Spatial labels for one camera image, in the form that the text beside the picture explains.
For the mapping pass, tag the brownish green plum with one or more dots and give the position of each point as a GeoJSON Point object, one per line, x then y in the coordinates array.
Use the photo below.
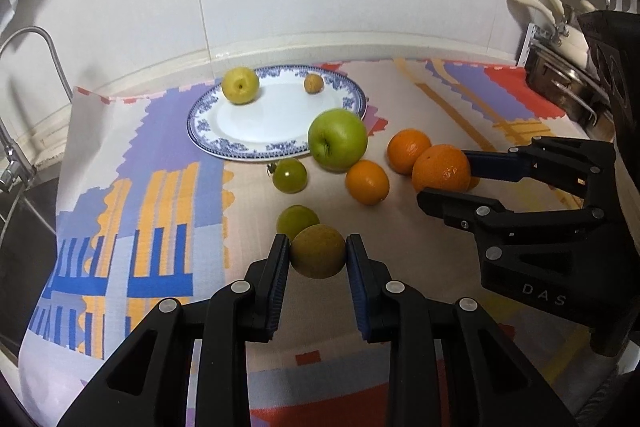
{"type": "Point", "coordinates": [318, 252]}

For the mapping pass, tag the orange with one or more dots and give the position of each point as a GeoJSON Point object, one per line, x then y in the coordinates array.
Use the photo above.
{"type": "Point", "coordinates": [367, 182]}
{"type": "Point", "coordinates": [406, 149]}
{"type": "Point", "coordinates": [441, 168]}

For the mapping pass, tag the green apple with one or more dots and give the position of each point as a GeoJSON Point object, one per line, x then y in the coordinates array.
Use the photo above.
{"type": "Point", "coordinates": [337, 139]}

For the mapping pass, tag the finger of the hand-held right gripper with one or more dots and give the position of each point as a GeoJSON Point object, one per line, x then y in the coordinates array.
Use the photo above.
{"type": "Point", "coordinates": [500, 164]}
{"type": "Point", "coordinates": [460, 204]}

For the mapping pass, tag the chrome faucet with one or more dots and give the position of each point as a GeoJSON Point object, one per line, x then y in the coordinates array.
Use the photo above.
{"type": "Point", "coordinates": [55, 52]}

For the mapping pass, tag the steel dish rack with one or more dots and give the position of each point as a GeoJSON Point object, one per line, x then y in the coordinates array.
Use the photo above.
{"type": "Point", "coordinates": [555, 82]}

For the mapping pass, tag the blue patterned white plate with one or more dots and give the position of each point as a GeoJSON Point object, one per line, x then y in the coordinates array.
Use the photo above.
{"type": "Point", "coordinates": [272, 119]}

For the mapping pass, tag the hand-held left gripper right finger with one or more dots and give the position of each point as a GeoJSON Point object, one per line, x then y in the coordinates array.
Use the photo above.
{"type": "Point", "coordinates": [357, 289]}

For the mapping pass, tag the yellow pear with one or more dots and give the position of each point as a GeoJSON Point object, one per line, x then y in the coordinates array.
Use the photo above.
{"type": "Point", "coordinates": [240, 86]}

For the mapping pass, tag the colourful patterned cloth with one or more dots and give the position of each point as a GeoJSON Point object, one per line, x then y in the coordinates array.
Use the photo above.
{"type": "Point", "coordinates": [165, 217]}

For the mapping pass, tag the small brown longan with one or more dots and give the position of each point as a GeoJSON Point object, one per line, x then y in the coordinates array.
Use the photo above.
{"type": "Point", "coordinates": [314, 83]}

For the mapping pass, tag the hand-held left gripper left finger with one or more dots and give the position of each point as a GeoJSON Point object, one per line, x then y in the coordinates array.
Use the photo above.
{"type": "Point", "coordinates": [277, 279]}

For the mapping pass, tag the steel sink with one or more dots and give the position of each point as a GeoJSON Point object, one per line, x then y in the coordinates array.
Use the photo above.
{"type": "Point", "coordinates": [25, 227]}

